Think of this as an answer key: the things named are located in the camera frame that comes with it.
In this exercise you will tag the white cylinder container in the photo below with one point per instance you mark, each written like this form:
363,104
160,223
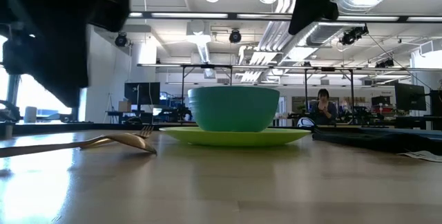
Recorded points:
30,114

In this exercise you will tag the black computer monitor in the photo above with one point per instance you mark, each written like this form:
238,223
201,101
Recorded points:
410,96
142,93

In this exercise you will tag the cardboard box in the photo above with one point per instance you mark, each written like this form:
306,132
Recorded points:
124,106

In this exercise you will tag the black ceiling camera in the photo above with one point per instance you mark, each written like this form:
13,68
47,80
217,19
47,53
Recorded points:
235,36
121,39

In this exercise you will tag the black metal frame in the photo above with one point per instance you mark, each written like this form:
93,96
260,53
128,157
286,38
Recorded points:
262,67

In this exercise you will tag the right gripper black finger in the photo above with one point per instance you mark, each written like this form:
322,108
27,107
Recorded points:
303,16

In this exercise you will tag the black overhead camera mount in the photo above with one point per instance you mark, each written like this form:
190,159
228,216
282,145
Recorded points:
353,34

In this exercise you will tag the teal plastic bowl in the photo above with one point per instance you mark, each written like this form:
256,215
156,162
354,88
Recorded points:
233,108

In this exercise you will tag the dark blue cloth napkin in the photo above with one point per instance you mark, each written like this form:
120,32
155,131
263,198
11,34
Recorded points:
380,139

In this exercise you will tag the gold metal fork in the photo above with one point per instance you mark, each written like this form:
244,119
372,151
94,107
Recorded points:
146,132

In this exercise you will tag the silver ventilation duct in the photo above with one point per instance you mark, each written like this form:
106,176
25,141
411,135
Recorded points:
276,37

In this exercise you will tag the lime green plastic plate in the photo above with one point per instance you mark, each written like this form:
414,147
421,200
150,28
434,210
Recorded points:
238,137

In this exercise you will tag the person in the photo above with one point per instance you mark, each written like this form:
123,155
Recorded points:
323,110

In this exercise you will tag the black background robot arm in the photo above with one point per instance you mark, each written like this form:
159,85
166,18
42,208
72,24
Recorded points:
8,112

